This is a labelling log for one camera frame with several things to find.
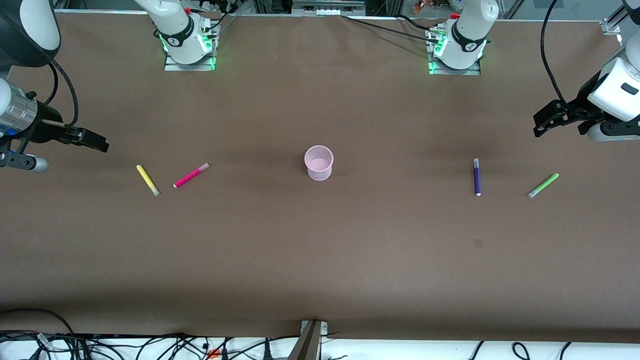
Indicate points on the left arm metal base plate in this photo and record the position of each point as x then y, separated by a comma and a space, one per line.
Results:
455, 71

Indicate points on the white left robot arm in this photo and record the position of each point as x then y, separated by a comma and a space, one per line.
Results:
465, 35

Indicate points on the purple pen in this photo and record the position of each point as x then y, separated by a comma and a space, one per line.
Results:
477, 177

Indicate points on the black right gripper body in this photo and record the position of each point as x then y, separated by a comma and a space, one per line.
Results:
46, 125

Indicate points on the yellow pen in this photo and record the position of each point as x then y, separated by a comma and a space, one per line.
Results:
147, 180

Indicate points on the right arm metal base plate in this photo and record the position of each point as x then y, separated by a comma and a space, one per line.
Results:
190, 67

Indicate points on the pink pen holder cup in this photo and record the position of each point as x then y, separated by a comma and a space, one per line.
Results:
319, 165

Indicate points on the silver aluminium frame rail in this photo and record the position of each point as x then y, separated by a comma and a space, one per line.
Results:
327, 6

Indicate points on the green pen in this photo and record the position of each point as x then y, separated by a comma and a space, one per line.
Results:
543, 185

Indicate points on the grey metal support beam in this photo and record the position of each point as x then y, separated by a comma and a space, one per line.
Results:
306, 345

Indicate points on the pink pen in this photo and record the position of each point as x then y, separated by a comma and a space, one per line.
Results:
191, 175

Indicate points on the silver mounting bracket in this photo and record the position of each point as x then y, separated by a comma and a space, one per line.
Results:
324, 328

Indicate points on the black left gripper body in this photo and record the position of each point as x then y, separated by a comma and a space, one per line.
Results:
581, 107

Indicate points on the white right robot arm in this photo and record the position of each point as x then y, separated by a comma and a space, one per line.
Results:
180, 35

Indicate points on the aluminium corner post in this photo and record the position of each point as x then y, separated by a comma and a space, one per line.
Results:
614, 22

